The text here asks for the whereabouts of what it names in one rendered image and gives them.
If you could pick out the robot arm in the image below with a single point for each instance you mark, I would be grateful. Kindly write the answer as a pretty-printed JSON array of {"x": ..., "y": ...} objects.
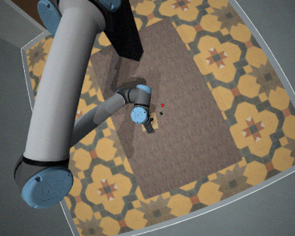
[{"x": 41, "y": 172}]

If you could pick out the tan mat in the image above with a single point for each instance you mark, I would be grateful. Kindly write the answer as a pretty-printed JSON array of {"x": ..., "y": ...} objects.
[{"x": 154, "y": 123}]

